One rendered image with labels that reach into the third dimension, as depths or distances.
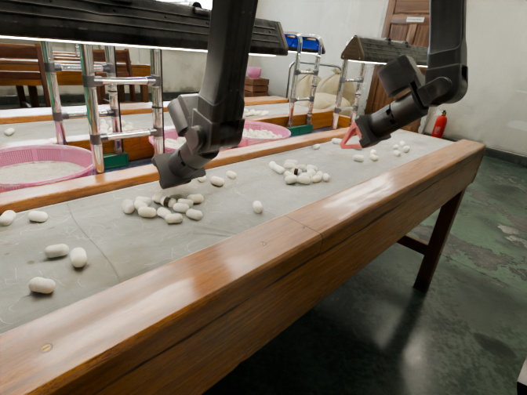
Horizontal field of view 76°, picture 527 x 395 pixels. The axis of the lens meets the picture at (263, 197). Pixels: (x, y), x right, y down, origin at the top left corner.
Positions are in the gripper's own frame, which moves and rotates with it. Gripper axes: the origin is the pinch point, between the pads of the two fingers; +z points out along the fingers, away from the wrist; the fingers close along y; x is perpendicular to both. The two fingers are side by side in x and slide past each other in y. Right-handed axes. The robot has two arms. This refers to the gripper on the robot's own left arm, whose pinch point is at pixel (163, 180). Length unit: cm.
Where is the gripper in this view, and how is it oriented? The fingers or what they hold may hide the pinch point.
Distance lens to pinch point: 79.3
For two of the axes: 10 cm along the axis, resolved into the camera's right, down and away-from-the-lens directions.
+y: -6.9, 2.5, -6.8
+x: 3.9, 9.2, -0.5
